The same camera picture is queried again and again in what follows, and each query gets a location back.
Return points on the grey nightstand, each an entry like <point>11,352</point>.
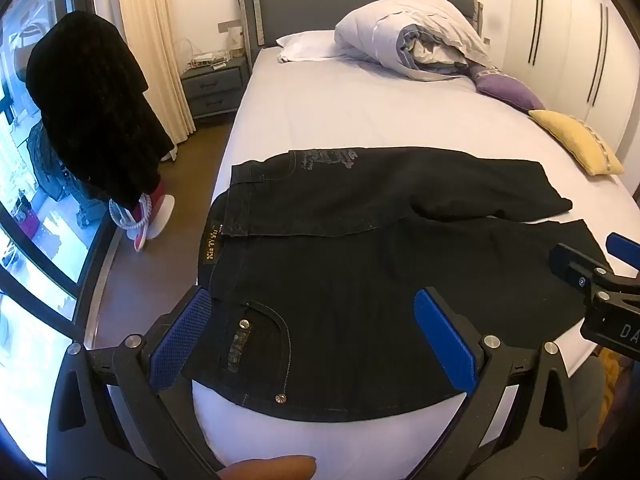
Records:
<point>215,90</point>

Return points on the large window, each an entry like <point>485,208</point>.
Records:
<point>30,240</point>

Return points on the pink and white shoe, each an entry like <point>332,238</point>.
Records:
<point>155,210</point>

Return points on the clear plastic box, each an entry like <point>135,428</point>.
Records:
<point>215,55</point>

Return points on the cream curtain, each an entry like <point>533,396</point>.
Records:
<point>150,35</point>

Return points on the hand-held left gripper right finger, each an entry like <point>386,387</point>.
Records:
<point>447,347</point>

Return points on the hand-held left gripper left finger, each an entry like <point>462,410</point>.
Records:
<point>177,340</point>

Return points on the white grey duvet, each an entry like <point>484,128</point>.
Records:
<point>400,25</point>

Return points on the wall socket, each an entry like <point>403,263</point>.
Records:
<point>229,26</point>

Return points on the person's left hand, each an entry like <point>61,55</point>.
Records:
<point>270,469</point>

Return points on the bed with grey headboard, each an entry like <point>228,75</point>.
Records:
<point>350,110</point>

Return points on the white pillow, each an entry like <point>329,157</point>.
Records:
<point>310,45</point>

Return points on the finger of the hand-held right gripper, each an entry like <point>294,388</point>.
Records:
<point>575,270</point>
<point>622,250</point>

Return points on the black hanging garment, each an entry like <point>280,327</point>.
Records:
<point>95,100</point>

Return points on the black denim pants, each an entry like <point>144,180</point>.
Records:
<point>350,270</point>

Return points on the person's grey trouser leg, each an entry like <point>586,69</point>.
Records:
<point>590,390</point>

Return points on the purple pillow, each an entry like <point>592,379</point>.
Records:
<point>505,90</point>

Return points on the yellow pillow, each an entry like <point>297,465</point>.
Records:
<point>575,137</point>

